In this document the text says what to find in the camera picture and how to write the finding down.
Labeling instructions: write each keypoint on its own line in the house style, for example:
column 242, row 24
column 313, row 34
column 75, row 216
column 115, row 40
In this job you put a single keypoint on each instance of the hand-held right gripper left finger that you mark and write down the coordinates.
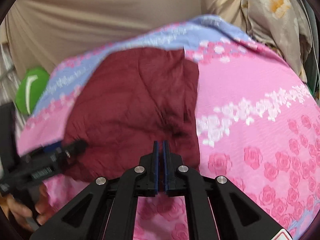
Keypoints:
column 156, row 170

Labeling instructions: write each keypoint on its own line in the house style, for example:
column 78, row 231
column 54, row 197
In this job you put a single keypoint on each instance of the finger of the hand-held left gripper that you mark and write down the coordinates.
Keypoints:
column 75, row 148

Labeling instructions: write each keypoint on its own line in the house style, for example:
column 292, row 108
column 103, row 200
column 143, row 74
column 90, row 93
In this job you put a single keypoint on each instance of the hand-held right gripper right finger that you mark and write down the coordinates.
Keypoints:
column 166, row 170

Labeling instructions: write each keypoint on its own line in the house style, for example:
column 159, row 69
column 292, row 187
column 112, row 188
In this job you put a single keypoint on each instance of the maroon garment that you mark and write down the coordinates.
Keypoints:
column 130, row 105

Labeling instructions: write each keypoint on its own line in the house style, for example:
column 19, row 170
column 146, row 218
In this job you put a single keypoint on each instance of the green cushion with white mark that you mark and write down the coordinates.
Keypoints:
column 31, row 90

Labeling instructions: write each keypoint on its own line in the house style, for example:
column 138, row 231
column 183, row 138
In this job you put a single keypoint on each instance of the pink floral blanket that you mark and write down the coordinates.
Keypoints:
column 250, row 92

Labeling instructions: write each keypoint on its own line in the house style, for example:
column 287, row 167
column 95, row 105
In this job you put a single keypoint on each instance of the beige cloth cover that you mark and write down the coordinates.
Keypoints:
column 100, row 17

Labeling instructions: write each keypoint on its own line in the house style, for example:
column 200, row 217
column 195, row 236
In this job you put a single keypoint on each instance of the beige flowered quilt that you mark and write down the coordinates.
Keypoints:
column 277, row 12

